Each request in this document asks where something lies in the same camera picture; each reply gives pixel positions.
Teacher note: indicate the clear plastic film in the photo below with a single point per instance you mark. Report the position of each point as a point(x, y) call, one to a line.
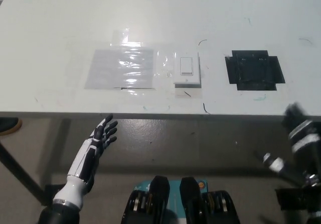
point(163, 63)

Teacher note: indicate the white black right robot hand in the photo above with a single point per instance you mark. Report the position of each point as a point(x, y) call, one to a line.
point(297, 116)

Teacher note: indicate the black left robot leg block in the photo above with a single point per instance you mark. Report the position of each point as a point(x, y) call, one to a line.
point(158, 196)

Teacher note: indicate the black tape patch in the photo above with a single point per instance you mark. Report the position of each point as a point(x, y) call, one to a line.
point(254, 69)

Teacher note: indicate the black right robot leg block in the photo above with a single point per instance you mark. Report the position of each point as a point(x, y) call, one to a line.
point(193, 199)

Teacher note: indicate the black robot leg block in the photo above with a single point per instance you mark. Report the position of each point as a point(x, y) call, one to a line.
point(158, 196)
point(193, 199)

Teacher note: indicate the black shoe tan sole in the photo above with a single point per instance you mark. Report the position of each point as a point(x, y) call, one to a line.
point(8, 126)

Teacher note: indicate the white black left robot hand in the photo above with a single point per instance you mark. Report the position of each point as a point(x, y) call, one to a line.
point(80, 163)

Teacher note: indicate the black metal table leg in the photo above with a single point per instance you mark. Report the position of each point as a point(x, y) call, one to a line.
point(22, 173)

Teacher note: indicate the white rocker wall switch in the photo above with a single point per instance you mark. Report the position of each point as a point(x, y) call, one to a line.
point(186, 68)

